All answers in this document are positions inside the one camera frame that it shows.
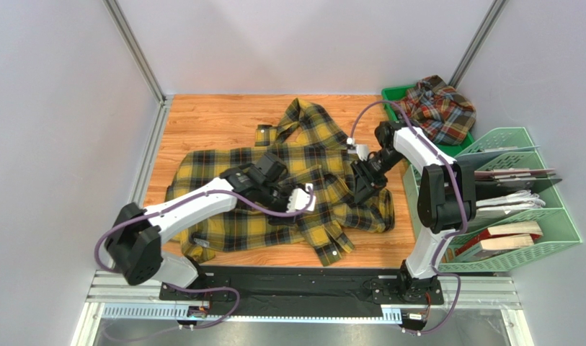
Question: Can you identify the green mesh file organizer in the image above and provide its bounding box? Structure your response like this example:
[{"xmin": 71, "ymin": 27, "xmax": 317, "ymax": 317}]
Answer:
[{"xmin": 402, "ymin": 127, "xmax": 583, "ymax": 274}]

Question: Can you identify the white paper stack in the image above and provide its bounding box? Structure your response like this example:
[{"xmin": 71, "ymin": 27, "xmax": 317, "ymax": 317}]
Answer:
[{"xmin": 476, "ymin": 190, "xmax": 546, "ymax": 214}]

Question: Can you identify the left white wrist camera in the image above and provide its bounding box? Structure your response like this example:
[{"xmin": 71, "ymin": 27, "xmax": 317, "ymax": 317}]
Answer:
[{"xmin": 287, "ymin": 183, "xmax": 317, "ymax": 213}]

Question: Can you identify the red plaid shirt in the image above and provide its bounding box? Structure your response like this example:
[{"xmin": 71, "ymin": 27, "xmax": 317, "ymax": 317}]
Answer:
[{"xmin": 397, "ymin": 75, "xmax": 476, "ymax": 146}]

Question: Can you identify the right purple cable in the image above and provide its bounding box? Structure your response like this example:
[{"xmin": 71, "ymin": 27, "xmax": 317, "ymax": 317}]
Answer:
[{"xmin": 350, "ymin": 99, "xmax": 463, "ymax": 336}]

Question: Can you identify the red book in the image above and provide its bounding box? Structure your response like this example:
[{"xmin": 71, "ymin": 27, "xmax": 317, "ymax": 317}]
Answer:
[{"xmin": 453, "ymin": 221, "xmax": 543, "ymax": 263}]

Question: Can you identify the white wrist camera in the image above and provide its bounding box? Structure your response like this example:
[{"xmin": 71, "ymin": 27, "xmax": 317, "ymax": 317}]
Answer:
[
  {"xmin": 346, "ymin": 138, "xmax": 370, "ymax": 161},
  {"xmin": 287, "ymin": 183, "xmax": 317, "ymax": 213}
]

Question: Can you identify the aluminium frame rail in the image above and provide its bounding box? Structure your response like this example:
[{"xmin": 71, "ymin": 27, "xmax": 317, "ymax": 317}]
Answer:
[{"xmin": 72, "ymin": 266, "xmax": 533, "ymax": 345}]

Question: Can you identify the dark clipboard folder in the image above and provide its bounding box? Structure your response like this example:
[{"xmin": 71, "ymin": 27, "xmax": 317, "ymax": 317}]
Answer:
[{"xmin": 474, "ymin": 168, "xmax": 562, "ymax": 200}]

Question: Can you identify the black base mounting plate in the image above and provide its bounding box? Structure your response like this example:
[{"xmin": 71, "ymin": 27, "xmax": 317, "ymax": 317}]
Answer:
[{"xmin": 159, "ymin": 266, "xmax": 444, "ymax": 318}]

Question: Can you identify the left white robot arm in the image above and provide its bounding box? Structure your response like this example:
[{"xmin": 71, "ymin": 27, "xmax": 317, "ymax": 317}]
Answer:
[{"xmin": 94, "ymin": 154, "xmax": 316, "ymax": 289}]

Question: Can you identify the yellow plaid long sleeve shirt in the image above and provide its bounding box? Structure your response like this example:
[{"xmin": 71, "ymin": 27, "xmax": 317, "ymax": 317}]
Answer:
[{"xmin": 166, "ymin": 99, "xmax": 395, "ymax": 266}]

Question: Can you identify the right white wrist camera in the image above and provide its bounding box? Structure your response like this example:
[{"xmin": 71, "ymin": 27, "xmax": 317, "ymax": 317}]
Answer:
[{"xmin": 346, "ymin": 138, "xmax": 370, "ymax": 161}]

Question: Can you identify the green plastic bin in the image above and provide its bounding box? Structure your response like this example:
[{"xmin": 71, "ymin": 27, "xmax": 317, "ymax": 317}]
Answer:
[{"xmin": 381, "ymin": 85, "xmax": 476, "ymax": 159}]

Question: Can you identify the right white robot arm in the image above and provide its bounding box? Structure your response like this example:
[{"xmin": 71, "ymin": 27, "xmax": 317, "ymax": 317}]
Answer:
[{"xmin": 346, "ymin": 121, "xmax": 476, "ymax": 293}]

